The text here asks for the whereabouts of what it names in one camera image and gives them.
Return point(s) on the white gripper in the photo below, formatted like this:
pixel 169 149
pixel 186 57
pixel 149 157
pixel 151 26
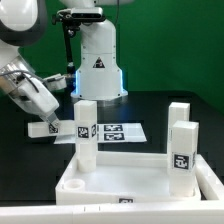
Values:
pixel 34 98

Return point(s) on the white desk top tray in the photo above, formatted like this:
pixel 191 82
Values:
pixel 119 177

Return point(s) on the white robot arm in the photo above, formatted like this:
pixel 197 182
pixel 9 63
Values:
pixel 90 46

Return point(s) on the white marker base sheet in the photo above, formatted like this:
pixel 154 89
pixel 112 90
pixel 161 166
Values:
pixel 120 133

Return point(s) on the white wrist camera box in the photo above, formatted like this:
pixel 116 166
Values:
pixel 55 82

